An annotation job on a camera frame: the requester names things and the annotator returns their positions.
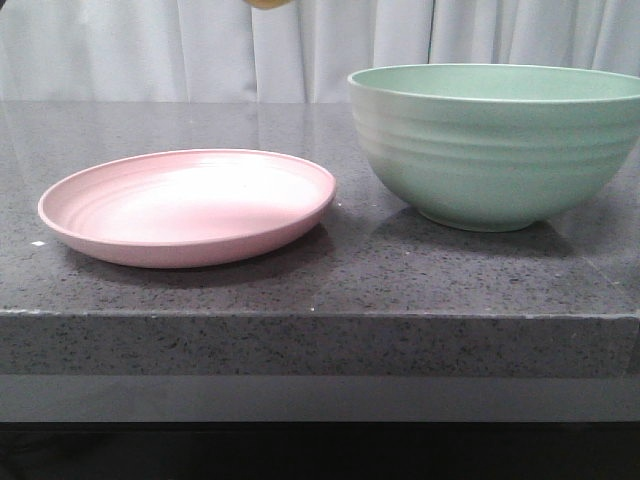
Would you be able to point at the yellow banana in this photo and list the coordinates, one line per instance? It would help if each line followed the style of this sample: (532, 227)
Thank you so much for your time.
(267, 4)

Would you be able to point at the pink plate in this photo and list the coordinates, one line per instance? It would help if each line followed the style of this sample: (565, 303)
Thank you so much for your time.
(189, 208)

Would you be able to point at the green bowl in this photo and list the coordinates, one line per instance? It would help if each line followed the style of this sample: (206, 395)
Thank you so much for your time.
(494, 147)

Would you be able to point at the white curtain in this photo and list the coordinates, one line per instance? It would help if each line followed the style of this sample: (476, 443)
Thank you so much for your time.
(230, 52)

